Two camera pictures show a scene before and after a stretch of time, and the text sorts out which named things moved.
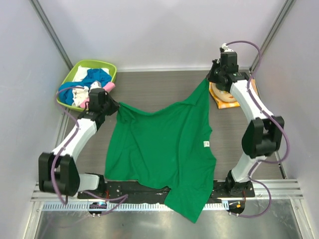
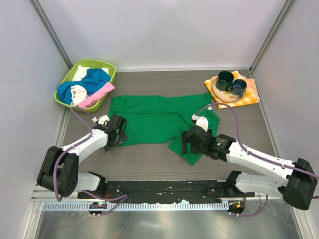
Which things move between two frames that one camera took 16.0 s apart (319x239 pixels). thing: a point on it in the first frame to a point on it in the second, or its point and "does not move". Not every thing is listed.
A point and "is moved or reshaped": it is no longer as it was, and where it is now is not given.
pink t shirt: x=108 y=86 does not move
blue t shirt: x=65 y=89 does not move
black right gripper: x=216 y=63 to x=185 y=139
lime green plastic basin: x=109 y=64 does not move
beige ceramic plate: x=226 y=96 does not move
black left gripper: x=115 y=105 to x=121 y=138
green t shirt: x=169 y=149 is moved or reshaped
